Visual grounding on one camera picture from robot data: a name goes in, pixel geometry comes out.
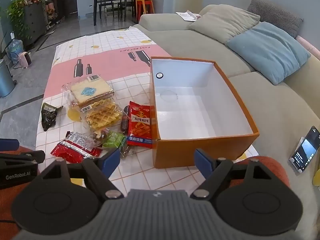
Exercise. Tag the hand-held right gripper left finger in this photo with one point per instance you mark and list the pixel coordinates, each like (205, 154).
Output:
(111, 162)

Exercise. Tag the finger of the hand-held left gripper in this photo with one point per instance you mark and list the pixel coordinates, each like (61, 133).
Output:
(8, 145)
(22, 158)

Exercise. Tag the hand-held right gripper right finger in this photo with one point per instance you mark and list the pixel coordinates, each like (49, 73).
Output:
(202, 162)

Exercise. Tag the orange cardboard box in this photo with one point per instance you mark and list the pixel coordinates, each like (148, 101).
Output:
(175, 152)

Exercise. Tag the yellow waffle packet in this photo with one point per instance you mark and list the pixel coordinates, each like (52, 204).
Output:
(102, 116)

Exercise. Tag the dark green snack packet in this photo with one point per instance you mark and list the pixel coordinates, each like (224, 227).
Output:
(48, 117)

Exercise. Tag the sliced bread packet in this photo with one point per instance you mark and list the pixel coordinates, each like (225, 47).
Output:
(90, 91)

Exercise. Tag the clear packet of brown snacks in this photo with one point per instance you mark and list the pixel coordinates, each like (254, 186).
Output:
(96, 137)

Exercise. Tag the small clear snack packet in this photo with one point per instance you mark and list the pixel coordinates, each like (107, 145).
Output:
(126, 152)

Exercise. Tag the orange cloth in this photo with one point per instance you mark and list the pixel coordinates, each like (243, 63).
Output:
(272, 167)
(10, 200)

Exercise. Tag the red and silver snack packet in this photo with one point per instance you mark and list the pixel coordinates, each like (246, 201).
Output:
(70, 148)

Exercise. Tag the dark sausage stick packet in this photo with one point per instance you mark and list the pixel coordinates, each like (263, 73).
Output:
(124, 120)

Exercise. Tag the red spicy snack packet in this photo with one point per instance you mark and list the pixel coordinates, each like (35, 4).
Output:
(140, 127)

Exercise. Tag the grey bin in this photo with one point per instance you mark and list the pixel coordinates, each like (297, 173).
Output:
(5, 80)

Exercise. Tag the pink space heater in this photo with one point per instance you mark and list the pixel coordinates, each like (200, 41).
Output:
(24, 60)

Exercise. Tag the beige sofa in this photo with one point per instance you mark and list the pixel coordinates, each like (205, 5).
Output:
(275, 110)

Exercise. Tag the blue water bottle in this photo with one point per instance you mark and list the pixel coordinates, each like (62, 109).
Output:
(15, 48)

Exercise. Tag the smartphone on white stand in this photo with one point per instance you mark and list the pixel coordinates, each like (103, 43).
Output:
(306, 150)

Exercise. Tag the pink and white printed tablecloth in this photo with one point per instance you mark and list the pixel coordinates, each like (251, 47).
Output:
(105, 55)

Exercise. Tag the dark grey cabinet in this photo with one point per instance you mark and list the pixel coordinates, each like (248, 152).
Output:
(35, 22)

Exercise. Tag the light blue cushion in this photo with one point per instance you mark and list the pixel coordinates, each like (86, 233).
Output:
(270, 51)

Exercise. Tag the green leafy potted plant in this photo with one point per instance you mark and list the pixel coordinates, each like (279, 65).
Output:
(18, 12)

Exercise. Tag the beige cushion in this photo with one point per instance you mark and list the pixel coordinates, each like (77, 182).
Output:
(222, 22)

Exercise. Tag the white booklet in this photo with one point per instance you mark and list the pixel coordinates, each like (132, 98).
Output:
(187, 15)

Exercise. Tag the black dining chair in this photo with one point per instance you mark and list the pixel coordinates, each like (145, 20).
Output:
(105, 3)
(122, 7)

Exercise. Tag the pink cushion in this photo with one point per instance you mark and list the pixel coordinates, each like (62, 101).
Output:
(308, 45)

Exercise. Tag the red stool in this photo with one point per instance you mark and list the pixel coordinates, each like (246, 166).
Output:
(145, 3)

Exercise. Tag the grey cushion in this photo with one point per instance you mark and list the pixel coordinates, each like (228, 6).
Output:
(277, 12)

